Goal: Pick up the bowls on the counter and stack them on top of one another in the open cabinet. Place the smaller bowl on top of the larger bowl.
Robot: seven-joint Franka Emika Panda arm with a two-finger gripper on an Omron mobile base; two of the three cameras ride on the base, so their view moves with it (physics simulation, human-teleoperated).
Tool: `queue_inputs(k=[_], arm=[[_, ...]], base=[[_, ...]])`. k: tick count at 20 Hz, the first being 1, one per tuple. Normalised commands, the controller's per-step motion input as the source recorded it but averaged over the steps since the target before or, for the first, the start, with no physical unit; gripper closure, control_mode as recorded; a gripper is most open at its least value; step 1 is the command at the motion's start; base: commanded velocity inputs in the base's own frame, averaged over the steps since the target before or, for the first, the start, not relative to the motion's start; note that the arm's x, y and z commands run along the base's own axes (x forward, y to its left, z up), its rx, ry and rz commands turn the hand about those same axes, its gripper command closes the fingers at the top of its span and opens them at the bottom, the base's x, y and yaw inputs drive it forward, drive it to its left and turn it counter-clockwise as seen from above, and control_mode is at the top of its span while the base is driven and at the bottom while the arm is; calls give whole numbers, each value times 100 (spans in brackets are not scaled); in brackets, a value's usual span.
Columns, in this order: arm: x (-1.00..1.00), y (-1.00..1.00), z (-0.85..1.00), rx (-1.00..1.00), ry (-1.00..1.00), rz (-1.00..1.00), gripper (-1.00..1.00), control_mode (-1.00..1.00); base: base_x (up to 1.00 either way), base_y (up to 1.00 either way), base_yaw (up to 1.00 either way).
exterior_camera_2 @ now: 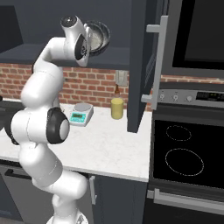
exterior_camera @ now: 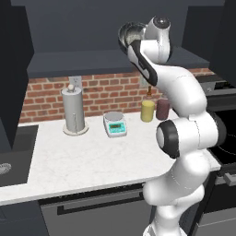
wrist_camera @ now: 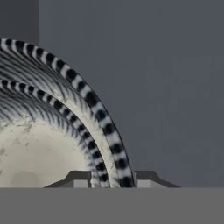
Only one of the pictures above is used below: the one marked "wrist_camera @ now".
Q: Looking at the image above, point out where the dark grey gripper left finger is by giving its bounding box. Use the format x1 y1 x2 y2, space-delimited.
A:
43 170 92 189

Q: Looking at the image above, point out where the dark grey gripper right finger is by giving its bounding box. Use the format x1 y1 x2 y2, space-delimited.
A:
133 170 181 189

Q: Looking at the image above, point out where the small black-and-white striped bowl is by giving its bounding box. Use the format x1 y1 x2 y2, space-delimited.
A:
0 78 111 189

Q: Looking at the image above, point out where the large black-and-white striped bowl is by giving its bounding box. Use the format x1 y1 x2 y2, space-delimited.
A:
0 38 137 189

